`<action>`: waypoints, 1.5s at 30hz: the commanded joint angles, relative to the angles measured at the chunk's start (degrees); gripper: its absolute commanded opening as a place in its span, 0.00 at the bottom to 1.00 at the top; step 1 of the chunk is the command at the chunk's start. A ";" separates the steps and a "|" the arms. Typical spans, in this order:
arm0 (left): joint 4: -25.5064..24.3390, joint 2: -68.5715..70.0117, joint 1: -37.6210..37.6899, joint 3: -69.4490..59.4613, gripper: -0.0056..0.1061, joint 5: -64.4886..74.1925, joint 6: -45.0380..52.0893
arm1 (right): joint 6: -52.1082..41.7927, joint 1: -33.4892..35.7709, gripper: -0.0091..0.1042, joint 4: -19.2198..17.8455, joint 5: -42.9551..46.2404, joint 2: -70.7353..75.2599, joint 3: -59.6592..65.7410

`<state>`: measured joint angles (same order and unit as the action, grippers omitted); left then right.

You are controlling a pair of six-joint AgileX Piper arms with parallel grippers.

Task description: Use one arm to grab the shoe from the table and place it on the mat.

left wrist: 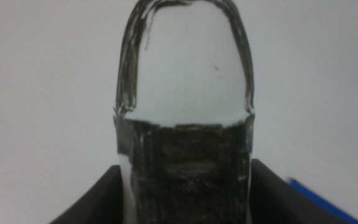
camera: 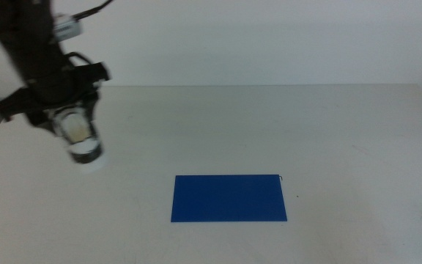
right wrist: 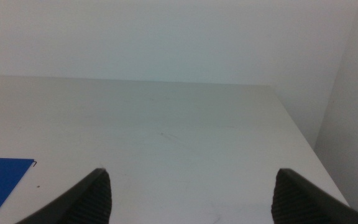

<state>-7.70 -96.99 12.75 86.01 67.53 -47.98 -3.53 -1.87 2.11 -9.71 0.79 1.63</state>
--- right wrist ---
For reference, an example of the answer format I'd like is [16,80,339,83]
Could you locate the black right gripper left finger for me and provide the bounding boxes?
[16,167,112,224]

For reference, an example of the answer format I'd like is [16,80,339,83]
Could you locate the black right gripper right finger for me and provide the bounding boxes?
[270,168,358,224]

